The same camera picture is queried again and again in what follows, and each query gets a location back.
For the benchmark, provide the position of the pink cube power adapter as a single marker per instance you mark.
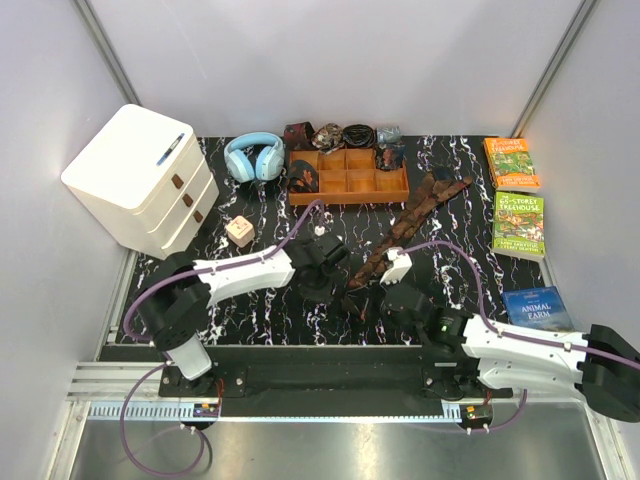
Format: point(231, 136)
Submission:
point(240, 231)

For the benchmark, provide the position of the orange compartment tray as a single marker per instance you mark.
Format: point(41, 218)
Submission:
point(350, 177)

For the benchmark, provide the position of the dark floral rolled tie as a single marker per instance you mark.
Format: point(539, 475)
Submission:
point(389, 157)

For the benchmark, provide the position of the orange treehouse book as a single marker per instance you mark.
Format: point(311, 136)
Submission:
point(510, 164)

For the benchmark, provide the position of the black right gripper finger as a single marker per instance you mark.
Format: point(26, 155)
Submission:
point(355, 304)
point(372, 310)

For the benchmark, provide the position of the grey blue rolled tie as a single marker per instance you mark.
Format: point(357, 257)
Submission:
point(388, 134)

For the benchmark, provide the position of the black orange-leaf rolled tie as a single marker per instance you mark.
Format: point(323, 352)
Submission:
point(302, 177)

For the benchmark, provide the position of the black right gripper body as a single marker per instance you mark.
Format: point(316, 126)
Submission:
point(385, 304)

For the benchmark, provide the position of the blue Animal Farm book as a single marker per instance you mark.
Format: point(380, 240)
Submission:
point(540, 308)

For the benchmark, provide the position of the brown patterned rolled tie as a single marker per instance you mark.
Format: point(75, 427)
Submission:
point(328, 138)

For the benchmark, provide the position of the brown floral long tie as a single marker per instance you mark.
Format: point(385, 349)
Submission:
point(436, 188)

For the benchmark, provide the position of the aluminium front rail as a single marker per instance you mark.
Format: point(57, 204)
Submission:
point(131, 392)

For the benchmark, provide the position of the dark red rolled tie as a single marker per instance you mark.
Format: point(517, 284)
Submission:
point(299, 136)

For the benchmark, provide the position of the black marble pattern mat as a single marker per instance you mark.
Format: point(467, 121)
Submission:
point(452, 259)

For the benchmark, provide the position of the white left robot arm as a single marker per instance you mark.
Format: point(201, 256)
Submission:
point(174, 305)

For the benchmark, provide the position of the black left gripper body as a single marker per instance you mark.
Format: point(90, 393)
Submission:
point(321, 288)

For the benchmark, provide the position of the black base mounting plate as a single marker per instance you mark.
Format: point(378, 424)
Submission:
point(329, 383)

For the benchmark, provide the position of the blue pen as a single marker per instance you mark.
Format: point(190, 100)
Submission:
point(170, 149)

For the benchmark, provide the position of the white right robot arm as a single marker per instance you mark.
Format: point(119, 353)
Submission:
point(599, 367)

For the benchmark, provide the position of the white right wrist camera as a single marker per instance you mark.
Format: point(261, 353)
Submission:
point(398, 264)

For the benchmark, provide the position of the green treehouse book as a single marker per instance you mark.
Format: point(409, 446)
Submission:
point(518, 226)

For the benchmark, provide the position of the white three-drawer cabinet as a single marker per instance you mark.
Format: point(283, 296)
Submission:
point(154, 210)

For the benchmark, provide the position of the light blue headphones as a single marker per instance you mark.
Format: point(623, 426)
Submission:
point(257, 156)

